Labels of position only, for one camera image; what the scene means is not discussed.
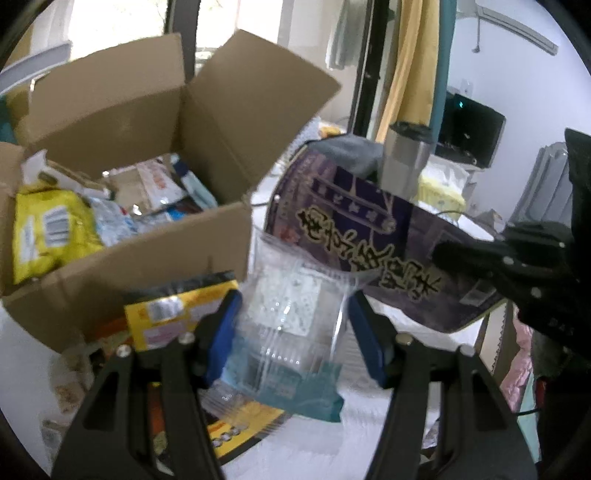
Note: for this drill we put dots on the clear round biscuit packet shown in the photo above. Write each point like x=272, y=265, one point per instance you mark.
x=69, y=397

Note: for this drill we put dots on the white-ended biscuit packet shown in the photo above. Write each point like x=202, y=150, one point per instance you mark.
x=60, y=173

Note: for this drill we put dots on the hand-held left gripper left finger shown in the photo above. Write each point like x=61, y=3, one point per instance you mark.
x=221, y=332

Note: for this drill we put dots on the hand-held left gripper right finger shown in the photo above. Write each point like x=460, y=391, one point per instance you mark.
x=369, y=337

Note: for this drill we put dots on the pink white snack packet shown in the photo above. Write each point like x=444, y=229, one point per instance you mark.
x=157, y=180

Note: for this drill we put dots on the black box device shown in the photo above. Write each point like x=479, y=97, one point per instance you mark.
x=471, y=124

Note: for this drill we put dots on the white air conditioner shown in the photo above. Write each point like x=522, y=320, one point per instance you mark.
x=508, y=23

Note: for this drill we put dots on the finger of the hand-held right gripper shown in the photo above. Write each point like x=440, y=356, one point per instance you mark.
x=531, y=233
x=471, y=258

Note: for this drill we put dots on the white hanging garment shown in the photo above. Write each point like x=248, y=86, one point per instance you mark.
x=346, y=41

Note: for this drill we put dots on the pink cloth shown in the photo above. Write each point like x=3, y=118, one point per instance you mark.
x=519, y=364

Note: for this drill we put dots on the steel tumbler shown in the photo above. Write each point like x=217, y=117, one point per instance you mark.
x=401, y=161

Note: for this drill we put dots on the yellow black snack packet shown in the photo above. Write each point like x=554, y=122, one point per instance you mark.
x=175, y=314

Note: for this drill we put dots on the yellow tissue pack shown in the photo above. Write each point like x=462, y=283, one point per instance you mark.
x=438, y=189

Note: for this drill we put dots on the cardboard box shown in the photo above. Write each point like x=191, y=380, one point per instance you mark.
x=115, y=106

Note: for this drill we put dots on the purple snack bag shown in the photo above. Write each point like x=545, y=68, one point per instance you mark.
x=360, y=221

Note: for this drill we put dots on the yellow snack bag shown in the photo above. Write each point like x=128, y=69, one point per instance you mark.
x=69, y=244

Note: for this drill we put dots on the grey cloth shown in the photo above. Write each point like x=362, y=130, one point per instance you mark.
x=351, y=152

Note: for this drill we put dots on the clear plastic packet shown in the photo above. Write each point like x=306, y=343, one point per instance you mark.
x=286, y=286

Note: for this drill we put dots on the yellow curtain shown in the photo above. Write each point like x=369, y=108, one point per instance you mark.
x=411, y=69

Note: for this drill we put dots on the white radiator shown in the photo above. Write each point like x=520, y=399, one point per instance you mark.
x=545, y=184

